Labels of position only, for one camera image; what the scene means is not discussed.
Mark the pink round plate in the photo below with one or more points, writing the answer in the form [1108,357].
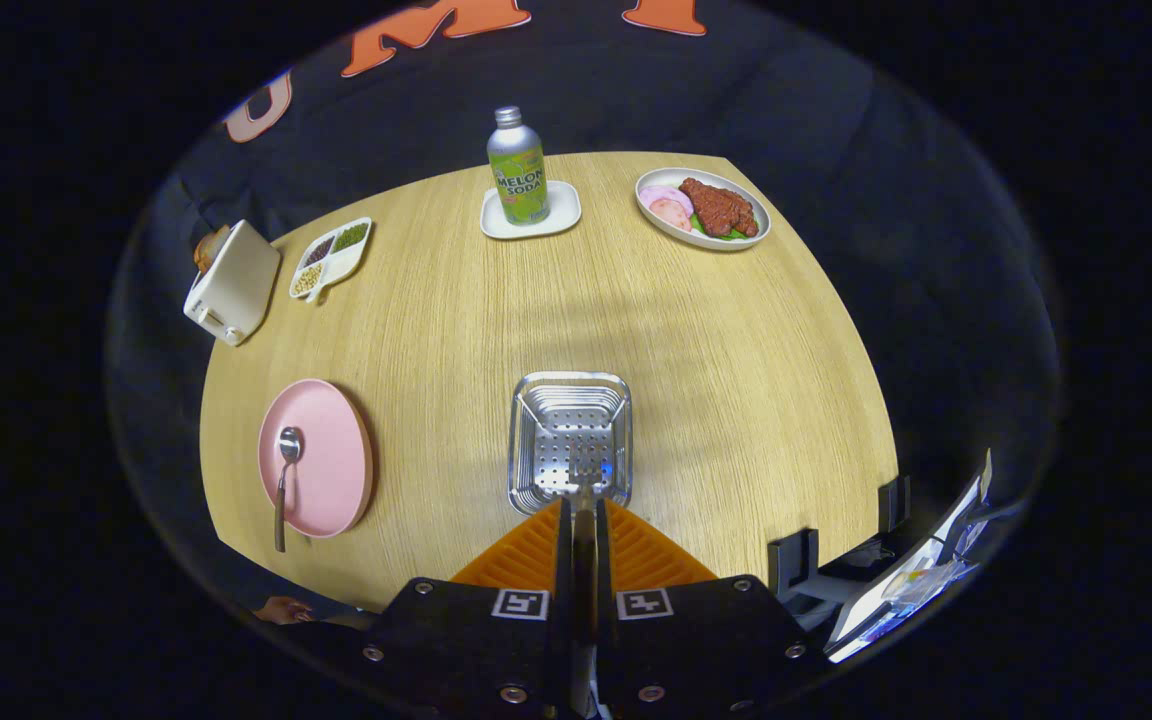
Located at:
[331,450]

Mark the pale yellow bean pile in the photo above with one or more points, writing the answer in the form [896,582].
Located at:
[308,279]

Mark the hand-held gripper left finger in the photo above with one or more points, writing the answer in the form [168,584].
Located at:
[564,600]

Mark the white square coaster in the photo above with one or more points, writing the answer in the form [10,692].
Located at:
[566,215]

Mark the white board with papers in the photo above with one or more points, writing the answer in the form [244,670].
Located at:
[876,605]

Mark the peach pink ham slice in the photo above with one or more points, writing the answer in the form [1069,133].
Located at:
[673,214]

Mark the green soda bottle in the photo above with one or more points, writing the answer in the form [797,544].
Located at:
[518,170]

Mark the dark red bean pile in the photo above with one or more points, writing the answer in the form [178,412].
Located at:
[319,251]

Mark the white toaster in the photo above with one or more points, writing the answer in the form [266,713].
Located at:
[236,280]

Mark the brown fried meat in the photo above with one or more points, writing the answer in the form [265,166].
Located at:
[721,207]

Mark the light pink ham slice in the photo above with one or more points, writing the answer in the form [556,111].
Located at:
[664,195]

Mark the green lettuce leaf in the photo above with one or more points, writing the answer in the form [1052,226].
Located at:
[714,233]

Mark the green bean pile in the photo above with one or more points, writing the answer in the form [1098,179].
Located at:
[351,236]

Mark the metal spoon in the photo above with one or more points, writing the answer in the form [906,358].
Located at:
[289,445]

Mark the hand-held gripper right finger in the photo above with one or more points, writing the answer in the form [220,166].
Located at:
[604,600]

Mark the perforated metal basket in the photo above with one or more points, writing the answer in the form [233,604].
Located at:
[546,440]

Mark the white oval plate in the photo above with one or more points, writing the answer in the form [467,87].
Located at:
[661,228]

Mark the brown bread in toaster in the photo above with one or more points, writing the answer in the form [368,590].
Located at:
[208,250]

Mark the white divided dish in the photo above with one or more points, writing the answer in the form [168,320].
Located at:
[336,262]

